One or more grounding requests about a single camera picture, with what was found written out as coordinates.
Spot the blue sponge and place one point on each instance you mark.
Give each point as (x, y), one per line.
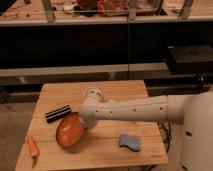
(132, 143)

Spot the black box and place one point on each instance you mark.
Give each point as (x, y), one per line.
(196, 59)

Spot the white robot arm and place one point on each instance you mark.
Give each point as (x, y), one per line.
(194, 111)

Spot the long shelf bench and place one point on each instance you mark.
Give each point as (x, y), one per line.
(15, 13)

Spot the wooden table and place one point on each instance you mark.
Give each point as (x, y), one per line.
(98, 148)

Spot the orange ceramic bowl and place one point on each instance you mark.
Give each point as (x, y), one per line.
(70, 130)

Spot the orange carrot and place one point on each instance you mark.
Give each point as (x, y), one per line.
(32, 147)

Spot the black striped rectangular block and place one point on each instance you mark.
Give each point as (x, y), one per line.
(57, 114)

